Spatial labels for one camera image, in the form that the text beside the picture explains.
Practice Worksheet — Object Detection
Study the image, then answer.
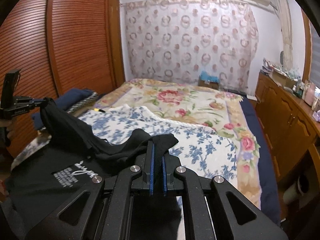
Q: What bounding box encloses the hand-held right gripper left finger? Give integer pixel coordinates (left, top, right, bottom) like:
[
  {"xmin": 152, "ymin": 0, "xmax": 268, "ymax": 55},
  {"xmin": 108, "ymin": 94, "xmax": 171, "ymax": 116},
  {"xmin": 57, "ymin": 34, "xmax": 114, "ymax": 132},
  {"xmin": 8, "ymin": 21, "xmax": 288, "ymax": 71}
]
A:
[{"xmin": 24, "ymin": 140, "xmax": 157, "ymax": 240}]

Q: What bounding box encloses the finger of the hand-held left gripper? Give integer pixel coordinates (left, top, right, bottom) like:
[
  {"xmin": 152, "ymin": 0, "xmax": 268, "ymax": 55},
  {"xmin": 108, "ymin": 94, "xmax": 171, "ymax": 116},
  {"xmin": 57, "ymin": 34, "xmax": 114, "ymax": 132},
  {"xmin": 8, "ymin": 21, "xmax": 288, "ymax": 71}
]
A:
[{"xmin": 15, "ymin": 96, "xmax": 54, "ymax": 109}]

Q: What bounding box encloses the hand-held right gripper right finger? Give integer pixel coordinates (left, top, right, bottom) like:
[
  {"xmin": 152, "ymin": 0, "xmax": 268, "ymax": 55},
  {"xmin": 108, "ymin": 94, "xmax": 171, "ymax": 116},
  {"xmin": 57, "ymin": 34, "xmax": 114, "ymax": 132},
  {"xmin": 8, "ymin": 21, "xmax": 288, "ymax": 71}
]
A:
[{"xmin": 161, "ymin": 152, "xmax": 288, "ymax": 240}]

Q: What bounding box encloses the black printed T-shirt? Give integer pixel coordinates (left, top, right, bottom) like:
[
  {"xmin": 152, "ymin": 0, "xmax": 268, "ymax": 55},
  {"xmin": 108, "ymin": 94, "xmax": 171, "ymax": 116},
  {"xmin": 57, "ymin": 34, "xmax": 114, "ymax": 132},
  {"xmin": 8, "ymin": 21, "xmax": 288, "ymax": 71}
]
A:
[{"xmin": 0, "ymin": 99, "xmax": 179, "ymax": 240}]

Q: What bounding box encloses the folded navy blanket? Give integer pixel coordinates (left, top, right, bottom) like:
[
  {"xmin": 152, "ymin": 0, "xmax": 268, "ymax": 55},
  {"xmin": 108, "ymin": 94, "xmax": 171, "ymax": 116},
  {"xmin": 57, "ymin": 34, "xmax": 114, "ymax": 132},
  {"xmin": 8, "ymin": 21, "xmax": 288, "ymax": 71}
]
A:
[{"xmin": 31, "ymin": 88, "xmax": 92, "ymax": 127}]

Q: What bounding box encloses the blue and white floral sheet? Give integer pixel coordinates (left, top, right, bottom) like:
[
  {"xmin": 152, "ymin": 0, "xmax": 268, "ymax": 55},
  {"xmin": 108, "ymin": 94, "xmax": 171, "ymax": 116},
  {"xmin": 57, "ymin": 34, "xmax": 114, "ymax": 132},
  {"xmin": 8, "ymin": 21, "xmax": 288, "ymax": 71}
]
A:
[{"xmin": 75, "ymin": 104, "xmax": 238, "ymax": 180}]

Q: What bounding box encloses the grey striped cloth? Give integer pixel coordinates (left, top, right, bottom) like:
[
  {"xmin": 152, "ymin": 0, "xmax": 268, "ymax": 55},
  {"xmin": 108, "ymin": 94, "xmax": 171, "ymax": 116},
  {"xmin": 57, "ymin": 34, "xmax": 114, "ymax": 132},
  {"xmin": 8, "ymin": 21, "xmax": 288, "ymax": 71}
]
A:
[{"xmin": 67, "ymin": 92, "xmax": 100, "ymax": 114}]

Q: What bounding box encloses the wooden louvered wardrobe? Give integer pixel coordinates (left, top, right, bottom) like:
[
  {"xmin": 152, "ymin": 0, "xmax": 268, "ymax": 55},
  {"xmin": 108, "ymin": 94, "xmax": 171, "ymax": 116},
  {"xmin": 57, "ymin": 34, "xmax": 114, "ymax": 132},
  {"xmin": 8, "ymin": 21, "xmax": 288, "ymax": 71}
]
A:
[{"xmin": 0, "ymin": 0, "xmax": 125, "ymax": 155}]

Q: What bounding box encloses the floral blanket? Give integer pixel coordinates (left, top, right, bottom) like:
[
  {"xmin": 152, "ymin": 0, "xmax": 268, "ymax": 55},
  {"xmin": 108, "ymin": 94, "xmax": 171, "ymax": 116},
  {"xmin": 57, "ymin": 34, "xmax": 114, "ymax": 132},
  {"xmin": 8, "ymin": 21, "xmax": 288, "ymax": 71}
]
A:
[{"xmin": 94, "ymin": 78, "xmax": 263, "ymax": 209}]

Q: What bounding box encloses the navy bed sheet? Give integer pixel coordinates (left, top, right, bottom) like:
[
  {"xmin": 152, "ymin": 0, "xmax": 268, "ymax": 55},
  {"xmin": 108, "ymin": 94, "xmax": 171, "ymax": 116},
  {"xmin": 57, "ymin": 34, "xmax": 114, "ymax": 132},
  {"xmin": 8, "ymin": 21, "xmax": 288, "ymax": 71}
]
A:
[{"xmin": 240, "ymin": 96, "xmax": 283, "ymax": 227}]

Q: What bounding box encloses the small cardboard box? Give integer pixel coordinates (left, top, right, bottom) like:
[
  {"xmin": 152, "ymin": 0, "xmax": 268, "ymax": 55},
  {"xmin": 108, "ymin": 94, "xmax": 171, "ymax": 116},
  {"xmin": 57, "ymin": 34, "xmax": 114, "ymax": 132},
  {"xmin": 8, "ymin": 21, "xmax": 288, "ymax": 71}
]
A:
[{"xmin": 199, "ymin": 79, "xmax": 220, "ymax": 89}]

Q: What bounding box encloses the wooden side cabinet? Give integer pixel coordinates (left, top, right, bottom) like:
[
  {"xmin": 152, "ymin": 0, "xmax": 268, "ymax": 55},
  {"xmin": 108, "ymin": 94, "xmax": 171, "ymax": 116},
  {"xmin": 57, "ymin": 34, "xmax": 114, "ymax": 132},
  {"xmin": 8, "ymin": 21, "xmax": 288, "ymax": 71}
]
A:
[{"xmin": 254, "ymin": 71, "xmax": 320, "ymax": 188}]

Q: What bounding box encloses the open cardboard box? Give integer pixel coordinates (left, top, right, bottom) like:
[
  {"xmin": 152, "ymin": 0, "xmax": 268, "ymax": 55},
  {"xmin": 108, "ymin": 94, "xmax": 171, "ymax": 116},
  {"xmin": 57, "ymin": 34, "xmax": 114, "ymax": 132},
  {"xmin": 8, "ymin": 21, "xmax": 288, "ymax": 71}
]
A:
[{"xmin": 271, "ymin": 70, "xmax": 295, "ymax": 88}]

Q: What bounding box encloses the grey window blind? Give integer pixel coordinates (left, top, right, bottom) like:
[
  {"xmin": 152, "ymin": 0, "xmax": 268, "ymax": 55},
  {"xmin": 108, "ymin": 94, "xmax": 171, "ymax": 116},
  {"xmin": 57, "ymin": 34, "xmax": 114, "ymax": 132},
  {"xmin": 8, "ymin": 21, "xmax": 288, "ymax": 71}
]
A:
[{"xmin": 310, "ymin": 27, "xmax": 320, "ymax": 85}]

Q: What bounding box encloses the tied lace curtain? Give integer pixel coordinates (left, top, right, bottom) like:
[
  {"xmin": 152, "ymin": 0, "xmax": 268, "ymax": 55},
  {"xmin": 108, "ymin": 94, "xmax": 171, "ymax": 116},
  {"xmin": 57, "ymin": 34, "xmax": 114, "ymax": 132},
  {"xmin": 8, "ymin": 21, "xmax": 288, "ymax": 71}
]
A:
[{"xmin": 271, "ymin": 0, "xmax": 293, "ymax": 67}]

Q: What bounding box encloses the circle patterned wall curtain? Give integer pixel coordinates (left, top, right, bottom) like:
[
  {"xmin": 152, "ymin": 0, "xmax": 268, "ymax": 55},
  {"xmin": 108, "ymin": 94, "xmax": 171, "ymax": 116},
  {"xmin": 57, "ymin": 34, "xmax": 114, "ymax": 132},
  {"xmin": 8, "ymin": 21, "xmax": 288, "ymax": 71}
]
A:
[{"xmin": 124, "ymin": 0, "xmax": 259, "ymax": 94}]

